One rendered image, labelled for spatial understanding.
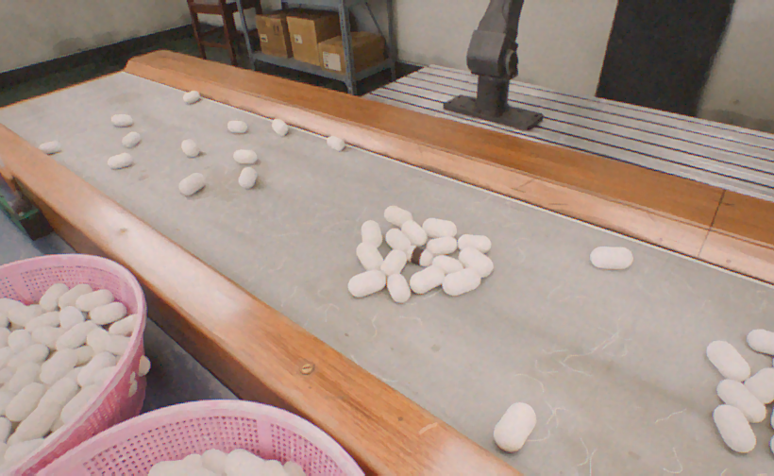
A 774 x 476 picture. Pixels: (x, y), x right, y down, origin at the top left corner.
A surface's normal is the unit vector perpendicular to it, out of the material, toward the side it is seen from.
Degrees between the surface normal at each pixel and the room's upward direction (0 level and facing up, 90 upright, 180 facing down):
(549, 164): 0
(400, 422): 0
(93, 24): 90
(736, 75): 89
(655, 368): 0
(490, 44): 60
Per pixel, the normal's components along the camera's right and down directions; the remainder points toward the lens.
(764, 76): -0.66, 0.49
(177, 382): -0.06, -0.79
